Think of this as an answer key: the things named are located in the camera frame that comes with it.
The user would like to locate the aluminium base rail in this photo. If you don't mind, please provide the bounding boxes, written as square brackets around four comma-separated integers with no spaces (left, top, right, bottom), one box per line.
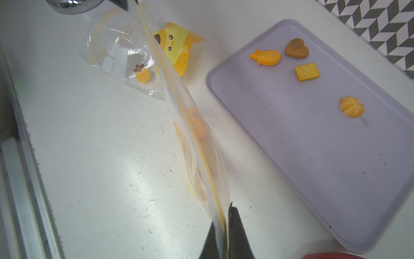
[1,52,65,259]

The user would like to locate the orange fish shaped cookie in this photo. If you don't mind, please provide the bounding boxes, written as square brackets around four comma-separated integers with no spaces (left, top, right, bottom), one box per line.
[250,49,281,66]

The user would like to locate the duck print bag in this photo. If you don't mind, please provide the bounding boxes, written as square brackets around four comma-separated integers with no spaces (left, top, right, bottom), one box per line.
[80,7,204,99]
[127,1,231,259]

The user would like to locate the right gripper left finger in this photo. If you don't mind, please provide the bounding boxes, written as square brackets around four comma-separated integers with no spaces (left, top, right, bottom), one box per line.
[199,222,225,259]

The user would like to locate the pale ridged swirl cookie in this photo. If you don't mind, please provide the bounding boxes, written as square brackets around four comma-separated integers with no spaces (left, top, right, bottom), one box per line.
[339,96,365,118]

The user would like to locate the lavender plastic tray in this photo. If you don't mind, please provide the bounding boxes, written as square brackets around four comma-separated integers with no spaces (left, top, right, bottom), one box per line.
[206,19,414,254]

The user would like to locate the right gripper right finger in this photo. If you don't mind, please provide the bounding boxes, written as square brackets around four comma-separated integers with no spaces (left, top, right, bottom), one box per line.
[228,203,254,259]

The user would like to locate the red metal tongs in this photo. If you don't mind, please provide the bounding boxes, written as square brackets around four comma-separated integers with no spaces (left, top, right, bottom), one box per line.
[303,252,364,259]

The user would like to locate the yellow square cookie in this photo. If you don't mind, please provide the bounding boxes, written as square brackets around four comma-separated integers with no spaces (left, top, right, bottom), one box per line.
[294,63,320,82]

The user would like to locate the brown heart cookie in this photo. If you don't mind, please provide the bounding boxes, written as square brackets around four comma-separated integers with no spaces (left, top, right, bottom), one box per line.
[285,38,309,59]

